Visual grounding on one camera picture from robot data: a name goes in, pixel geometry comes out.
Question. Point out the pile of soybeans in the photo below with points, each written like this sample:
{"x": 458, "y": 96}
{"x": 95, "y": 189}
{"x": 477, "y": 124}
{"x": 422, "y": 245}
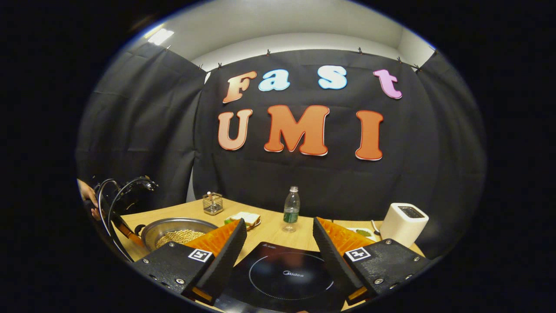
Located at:
{"x": 180, "y": 237}

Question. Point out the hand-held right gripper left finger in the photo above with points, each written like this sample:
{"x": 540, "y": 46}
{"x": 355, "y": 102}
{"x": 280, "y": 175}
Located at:
{"x": 223, "y": 265}

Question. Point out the small ceiling light panel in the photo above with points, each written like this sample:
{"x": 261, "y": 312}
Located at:
{"x": 160, "y": 36}

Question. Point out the black backdrop cloth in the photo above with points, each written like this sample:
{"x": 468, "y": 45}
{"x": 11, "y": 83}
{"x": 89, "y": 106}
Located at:
{"x": 143, "y": 130}

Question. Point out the clear plastic water bottle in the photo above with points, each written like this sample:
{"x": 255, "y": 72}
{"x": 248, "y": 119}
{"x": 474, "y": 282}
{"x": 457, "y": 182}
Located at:
{"x": 291, "y": 208}

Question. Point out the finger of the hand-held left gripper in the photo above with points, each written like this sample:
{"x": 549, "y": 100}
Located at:
{"x": 128, "y": 231}

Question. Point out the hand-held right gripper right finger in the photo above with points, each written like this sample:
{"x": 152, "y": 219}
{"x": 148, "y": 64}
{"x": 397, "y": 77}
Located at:
{"x": 332, "y": 265}

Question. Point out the row of black clips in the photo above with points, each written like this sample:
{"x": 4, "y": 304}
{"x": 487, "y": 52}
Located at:
{"x": 268, "y": 53}

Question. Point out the sandwich with lettuce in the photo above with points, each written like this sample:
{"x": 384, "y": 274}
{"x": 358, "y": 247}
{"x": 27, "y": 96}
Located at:
{"x": 245, "y": 217}

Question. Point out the black induction cooktop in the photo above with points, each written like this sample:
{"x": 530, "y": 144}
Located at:
{"x": 282, "y": 274}

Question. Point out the white toaster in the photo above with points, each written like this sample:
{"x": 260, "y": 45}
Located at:
{"x": 402, "y": 226}

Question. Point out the white divided bean dish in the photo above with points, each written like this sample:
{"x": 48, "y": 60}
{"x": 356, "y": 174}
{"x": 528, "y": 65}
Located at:
{"x": 362, "y": 232}

